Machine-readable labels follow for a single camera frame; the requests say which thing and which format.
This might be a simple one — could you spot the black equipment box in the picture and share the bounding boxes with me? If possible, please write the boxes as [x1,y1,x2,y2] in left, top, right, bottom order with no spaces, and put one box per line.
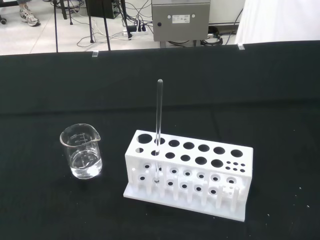
[84,0,126,20]

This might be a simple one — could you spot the black bench cloth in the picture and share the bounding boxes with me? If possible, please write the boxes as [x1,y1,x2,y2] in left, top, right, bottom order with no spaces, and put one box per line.
[0,39,320,240]

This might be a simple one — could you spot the white sheet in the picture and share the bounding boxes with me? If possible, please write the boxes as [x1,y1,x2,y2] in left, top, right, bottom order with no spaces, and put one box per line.
[234,0,320,47]

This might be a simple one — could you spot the person's foot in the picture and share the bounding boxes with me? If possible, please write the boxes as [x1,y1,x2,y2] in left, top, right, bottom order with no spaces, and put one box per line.
[16,0,41,27]

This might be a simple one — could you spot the white test tube rack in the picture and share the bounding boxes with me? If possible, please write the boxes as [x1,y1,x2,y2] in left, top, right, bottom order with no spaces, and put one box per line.
[122,129,254,222]

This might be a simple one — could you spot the white power strip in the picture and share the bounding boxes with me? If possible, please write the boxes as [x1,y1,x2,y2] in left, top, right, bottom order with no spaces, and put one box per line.
[121,24,150,40]

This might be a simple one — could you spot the black tripod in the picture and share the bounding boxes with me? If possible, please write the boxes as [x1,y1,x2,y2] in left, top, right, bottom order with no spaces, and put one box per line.
[51,0,112,53]

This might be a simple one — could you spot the grey metal cabinet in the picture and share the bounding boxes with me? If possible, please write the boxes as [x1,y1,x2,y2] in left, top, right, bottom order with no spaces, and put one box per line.
[151,0,211,48]

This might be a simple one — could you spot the glass beaker with water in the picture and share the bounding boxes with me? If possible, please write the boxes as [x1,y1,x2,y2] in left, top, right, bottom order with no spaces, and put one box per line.
[59,123,103,180]

